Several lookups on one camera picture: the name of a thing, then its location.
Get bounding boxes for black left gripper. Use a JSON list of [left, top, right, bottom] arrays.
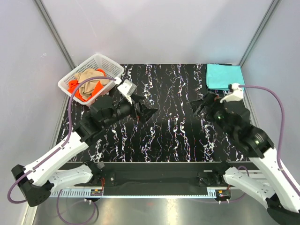
[[103, 94, 158, 128]]

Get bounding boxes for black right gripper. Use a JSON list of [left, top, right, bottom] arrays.
[[189, 91, 235, 139]]

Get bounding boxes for beige t shirt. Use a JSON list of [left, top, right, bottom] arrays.
[[74, 68, 111, 102]]

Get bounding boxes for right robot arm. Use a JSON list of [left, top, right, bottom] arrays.
[[190, 90, 300, 225]]

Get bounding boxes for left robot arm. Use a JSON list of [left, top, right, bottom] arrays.
[[11, 95, 157, 207]]

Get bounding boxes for folded teal t shirt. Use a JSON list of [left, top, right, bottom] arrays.
[[206, 64, 245, 91]]

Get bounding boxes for white plastic laundry basket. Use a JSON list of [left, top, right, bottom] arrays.
[[58, 53, 124, 106]]

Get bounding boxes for orange t shirt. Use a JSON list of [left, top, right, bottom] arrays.
[[67, 68, 106, 98]]

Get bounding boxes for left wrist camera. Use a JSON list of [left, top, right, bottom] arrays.
[[114, 77, 136, 105]]

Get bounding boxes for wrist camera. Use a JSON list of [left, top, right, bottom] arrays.
[[114, 77, 136, 105], [220, 83, 244, 103]]

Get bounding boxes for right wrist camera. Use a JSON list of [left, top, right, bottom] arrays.
[[220, 83, 244, 103]]

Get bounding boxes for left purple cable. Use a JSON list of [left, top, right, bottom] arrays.
[[7, 76, 118, 204]]

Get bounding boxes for white slotted cable duct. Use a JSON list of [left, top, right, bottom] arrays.
[[50, 187, 216, 199]]

